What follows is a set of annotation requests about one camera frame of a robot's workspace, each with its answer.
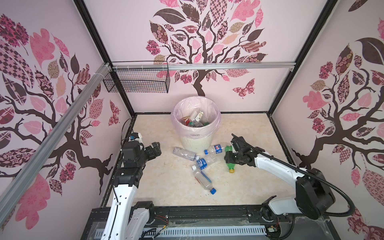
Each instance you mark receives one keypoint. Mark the blue label bottle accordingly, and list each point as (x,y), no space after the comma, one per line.
(205,162)

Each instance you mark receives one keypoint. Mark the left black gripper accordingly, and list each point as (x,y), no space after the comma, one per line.
(152,154)

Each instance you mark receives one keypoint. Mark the blue cap clear bottle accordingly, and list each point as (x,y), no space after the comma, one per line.
(204,181)

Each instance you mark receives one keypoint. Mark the black wire mesh basket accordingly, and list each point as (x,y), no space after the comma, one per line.
(138,77)

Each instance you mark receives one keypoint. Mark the green sprite bottle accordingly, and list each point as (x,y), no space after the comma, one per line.
(230,166)

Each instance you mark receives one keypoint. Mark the pepsi label clear bottle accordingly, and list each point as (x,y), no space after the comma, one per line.
(215,149)

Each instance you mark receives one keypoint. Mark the white ribbed trash bin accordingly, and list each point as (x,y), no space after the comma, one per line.
(196,145)

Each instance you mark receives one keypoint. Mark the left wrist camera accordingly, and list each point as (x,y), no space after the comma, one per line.
(136,137)

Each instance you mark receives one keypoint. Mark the aluminium rail left wall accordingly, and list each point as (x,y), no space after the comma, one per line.
(23,180)

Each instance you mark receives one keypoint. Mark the aluminium rail back wall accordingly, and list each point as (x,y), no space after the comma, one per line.
(212,66)

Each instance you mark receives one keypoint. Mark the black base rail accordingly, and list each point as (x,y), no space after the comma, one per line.
(284,227)

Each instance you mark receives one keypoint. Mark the pink plastic bin liner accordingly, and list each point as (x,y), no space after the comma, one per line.
(211,117)

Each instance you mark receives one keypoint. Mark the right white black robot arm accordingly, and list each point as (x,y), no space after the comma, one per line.
(312,198)

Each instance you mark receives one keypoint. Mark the green cap clear bottle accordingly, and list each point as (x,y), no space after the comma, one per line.
(196,116)

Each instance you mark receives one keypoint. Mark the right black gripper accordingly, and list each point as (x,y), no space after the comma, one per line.
(228,157)

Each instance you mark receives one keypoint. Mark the clear crushed bottle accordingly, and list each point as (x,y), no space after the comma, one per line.
(186,154)

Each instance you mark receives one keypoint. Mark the red orange label bottle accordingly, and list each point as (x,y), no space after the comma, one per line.
(185,121)

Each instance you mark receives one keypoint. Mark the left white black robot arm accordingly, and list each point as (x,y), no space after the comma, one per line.
(125,221)

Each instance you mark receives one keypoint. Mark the white slotted cable duct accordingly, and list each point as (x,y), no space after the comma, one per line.
(218,231)

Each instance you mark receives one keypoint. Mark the aluminium rail wall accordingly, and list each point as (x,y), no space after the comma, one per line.
(23,180)
(212,66)

